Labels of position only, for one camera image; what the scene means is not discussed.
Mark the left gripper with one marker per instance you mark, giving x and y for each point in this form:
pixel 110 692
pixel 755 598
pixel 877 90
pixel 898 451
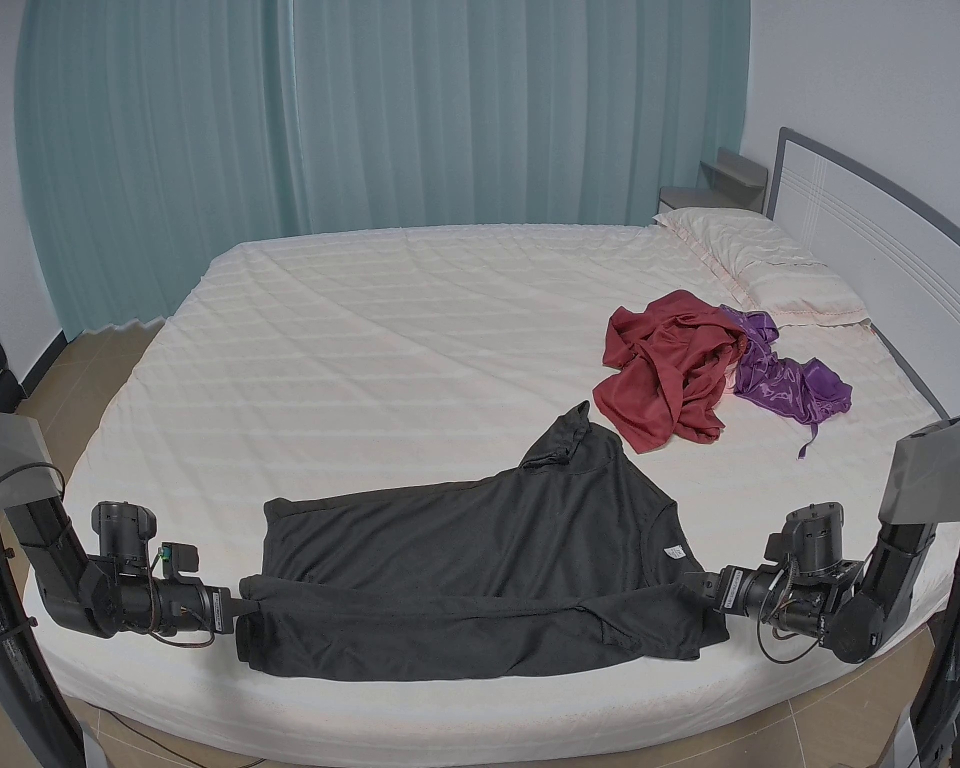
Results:
pixel 191 607

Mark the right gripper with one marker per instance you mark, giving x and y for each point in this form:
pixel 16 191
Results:
pixel 750 592

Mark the black T-shirt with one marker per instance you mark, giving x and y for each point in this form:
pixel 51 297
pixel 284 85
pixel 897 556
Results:
pixel 465 570

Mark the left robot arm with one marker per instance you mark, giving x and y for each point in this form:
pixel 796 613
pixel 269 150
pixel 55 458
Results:
pixel 67 570

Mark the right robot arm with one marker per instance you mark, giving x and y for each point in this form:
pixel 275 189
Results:
pixel 885 585

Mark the pink garment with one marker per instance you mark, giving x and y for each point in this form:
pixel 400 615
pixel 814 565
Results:
pixel 728 379

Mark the purple satin garment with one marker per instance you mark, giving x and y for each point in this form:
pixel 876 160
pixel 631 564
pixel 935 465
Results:
pixel 787 382

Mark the red garment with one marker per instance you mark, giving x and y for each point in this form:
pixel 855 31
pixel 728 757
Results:
pixel 660 367

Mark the bed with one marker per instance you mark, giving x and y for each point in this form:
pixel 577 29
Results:
pixel 375 337

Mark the cream pillow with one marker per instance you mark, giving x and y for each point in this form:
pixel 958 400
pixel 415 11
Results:
pixel 772 266

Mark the grey bedside table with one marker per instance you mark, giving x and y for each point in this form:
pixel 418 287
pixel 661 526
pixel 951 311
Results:
pixel 724 184

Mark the blue-green curtain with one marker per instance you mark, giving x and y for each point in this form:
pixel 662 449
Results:
pixel 375 112

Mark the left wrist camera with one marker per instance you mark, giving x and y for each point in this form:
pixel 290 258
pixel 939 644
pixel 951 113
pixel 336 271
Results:
pixel 184 559

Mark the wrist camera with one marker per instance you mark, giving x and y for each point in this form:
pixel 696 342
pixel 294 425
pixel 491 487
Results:
pixel 776 551
pixel 184 559

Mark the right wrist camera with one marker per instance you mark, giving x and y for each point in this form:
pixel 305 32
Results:
pixel 776 551

